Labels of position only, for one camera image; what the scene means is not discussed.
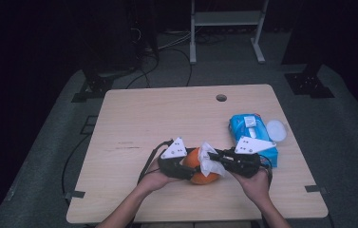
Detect person's right hand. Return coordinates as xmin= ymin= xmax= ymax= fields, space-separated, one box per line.
xmin=229 ymin=168 xmax=272 ymax=204

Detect blue wet wipe pack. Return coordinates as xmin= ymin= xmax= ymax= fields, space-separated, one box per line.
xmin=228 ymin=113 xmax=289 ymax=169

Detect orange plush toy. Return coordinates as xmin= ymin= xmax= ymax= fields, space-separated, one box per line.
xmin=181 ymin=146 xmax=221 ymax=186

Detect hand-held gripper cable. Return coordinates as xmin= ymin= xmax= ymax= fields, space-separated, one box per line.
xmin=259 ymin=155 xmax=274 ymax=188
xmin=137 ymin=139 xmax=175 ymax=185

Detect coiled black cable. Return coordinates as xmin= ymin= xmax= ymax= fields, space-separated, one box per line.
xmin=195 ymin=30 xmax=228 ymax=46

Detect white floor cables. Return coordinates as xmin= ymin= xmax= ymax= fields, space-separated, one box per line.
xmin=158 ymin=30 xmax=194 ymax=51

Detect black tape floor outline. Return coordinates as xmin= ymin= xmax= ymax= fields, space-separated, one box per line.
xmin=79 ymin=115 xmax=100 ymax=136

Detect white metal stand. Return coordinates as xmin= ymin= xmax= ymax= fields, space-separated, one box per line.
xmin=189 ymin=0 xmax=270 ymax=66

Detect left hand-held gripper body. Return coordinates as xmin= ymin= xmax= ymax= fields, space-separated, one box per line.
xmin=157 ymin=136 xmax=197 ymax=181

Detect white wet wipe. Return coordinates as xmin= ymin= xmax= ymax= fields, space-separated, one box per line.
xmin=197 ymin=142 xmax=227 ymax=178

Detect left hand-held gripper cable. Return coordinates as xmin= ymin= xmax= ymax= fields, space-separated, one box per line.
xmin=137 ymin=139 xmax=175 ymax=185

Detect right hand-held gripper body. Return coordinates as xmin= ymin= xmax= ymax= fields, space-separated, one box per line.
xmin=224 ymin=135 xmax=277 ymax=179

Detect person's left hand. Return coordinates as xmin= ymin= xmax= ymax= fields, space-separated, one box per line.
xmin=136 ymin=165 xmax=181 ymax=195

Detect right hand-held gripper cable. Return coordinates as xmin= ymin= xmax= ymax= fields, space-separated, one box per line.
xmin=259 ymin=155 xmax=274 ymax=188

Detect black tape strip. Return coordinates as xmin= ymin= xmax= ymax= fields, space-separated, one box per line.
xmin=304 ymin=184 xmax=329 ymax=195
xmin=64 ymin=190 xmax=86 ymax=200

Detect thin black floor cable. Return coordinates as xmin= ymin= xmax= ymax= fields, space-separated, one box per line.
xmin=60 ymin=134 xmax=92 ymax=203

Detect black stand base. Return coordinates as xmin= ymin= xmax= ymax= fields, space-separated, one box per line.
xmin=71 ymin=67 xmax=142 ymax=104
xmin=284 ymin=62 xmax=336 ymax=99

